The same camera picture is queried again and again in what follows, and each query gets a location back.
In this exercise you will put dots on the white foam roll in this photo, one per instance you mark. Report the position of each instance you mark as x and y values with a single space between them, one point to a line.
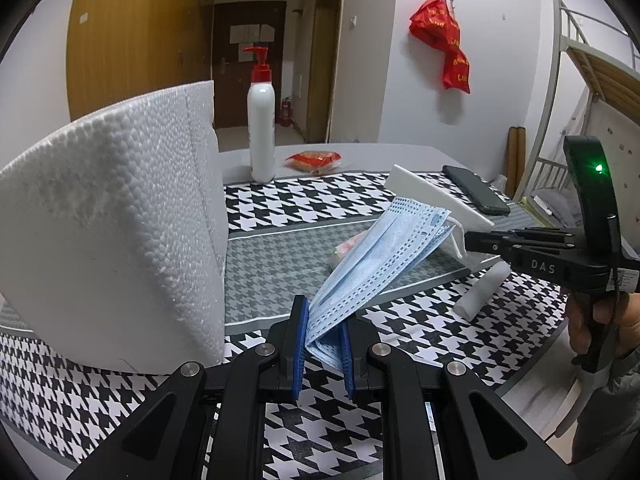
476 298

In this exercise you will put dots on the white pump bottle red top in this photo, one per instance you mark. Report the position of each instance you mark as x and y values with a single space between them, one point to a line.
261 107

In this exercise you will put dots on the blue surgical face mask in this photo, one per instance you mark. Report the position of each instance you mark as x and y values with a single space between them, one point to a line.
407 233

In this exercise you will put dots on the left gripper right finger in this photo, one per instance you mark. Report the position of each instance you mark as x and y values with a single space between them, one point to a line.
355 338

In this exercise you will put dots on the black smartphone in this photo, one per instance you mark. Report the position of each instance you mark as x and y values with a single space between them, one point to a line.
477 191

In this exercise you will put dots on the side wooden door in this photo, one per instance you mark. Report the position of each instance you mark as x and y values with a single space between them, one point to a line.
322 68

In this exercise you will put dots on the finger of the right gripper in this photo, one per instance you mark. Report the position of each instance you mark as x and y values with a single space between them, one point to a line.
537 234
506 248

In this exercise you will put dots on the red hanging bag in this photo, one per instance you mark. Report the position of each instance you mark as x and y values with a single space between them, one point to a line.
435 25

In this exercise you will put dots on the pink white small packet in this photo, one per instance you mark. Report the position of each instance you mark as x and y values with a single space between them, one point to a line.
341 251

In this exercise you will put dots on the red snack packet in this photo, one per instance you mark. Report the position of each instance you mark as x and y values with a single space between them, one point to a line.
313 162

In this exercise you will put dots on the dark brown entrance door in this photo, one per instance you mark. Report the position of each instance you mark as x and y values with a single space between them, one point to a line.
236 27

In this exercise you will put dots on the person right hand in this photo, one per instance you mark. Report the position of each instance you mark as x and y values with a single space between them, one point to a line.
580 338

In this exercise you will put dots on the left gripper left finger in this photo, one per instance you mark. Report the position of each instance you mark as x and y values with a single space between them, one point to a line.
289 338

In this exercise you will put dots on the wooden wardrobe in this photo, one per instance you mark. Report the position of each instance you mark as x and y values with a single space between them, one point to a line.
117 49

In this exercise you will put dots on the white foam box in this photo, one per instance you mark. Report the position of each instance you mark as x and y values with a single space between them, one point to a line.
114 235

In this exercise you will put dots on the white foam sheet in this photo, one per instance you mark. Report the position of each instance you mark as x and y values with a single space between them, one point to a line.
463 218

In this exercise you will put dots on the red fire extinguisher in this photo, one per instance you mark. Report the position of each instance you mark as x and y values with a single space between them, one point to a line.
286 112

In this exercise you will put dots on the metal bunk bed frame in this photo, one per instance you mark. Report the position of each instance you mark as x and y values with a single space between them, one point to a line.
608 109

